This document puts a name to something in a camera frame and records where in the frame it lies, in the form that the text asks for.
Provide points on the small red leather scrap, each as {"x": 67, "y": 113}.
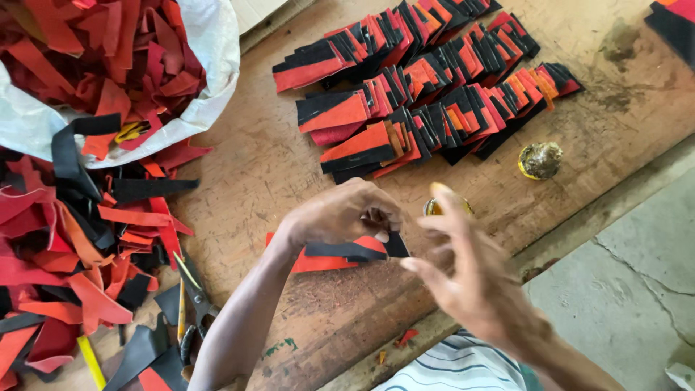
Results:
{"x": 406, "y": 337}

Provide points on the black metal scissors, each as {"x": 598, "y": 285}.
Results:
{"x": 198, "y": 304}

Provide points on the heap of red black leather scraps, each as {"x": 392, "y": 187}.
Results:
{"x": 70, "y": 260}

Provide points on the person's right hand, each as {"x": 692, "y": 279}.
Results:
{"x": 483, "y": 282}

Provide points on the white crumpled plastic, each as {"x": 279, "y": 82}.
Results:
{"x": 681, "y": 376}

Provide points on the yellow stick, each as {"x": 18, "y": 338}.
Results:
{"x": 91, "y": 361}

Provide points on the cardboard box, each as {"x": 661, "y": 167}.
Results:
{"x": 266, "y": 19}

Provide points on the person's left hand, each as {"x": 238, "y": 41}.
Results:
{"x": 336, "y": 214}

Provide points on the open yellow glue tin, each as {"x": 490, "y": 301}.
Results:
{"x": 433, "y": 207}

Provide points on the white sack of red scraps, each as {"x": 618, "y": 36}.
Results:
{"x": 108, "y": 70}

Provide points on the glue-smeared yellow tin lid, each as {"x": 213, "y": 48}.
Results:
{"x": 540, "y": 160}

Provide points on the striped white shirt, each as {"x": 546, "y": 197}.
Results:
{"x": 461, "y": 366}

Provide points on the rows of red black leather pieces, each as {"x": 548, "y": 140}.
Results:
{"x": 412, "y": 87}

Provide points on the stack of red black leather sheets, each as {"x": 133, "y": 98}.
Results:
{"x": 673, "y": 27}

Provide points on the red and black leather piece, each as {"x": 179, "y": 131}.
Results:
{"x": 326, "y": 262}

